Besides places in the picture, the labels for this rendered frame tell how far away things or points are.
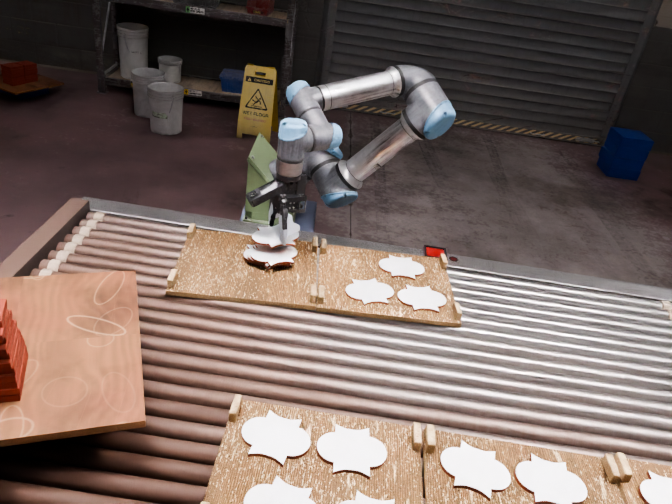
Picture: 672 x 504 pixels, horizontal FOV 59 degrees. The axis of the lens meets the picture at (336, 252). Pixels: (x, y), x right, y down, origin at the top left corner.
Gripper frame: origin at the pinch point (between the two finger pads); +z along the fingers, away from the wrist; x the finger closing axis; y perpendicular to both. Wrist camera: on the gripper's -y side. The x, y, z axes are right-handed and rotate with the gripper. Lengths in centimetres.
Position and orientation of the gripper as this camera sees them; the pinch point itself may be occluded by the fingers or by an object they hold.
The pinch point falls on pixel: (275, 234)
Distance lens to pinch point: 179.2
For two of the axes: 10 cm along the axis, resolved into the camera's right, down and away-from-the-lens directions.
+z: -1.4, 8.5, 5.1
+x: -4.2, -5.1, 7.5
